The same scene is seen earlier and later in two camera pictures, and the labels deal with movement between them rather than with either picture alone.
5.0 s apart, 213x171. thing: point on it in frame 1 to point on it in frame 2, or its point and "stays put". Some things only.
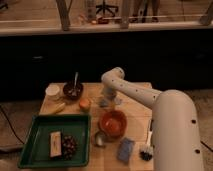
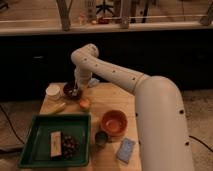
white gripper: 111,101 to 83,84
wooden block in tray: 55,144 stays put
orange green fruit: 84,104 stays put
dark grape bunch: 69,145 stays put
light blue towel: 110,102 to 93,81
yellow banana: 57,108 stays put
